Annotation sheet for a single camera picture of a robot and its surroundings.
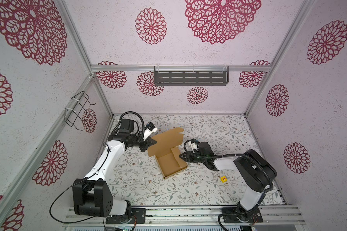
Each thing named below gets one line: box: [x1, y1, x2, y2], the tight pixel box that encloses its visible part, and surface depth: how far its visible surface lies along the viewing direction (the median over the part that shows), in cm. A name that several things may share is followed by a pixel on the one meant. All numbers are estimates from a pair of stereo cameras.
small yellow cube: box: [220, 175, 228, 183], surface depth 87 cm
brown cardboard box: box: [147, 127, 188, 180], surface depth 91 cm
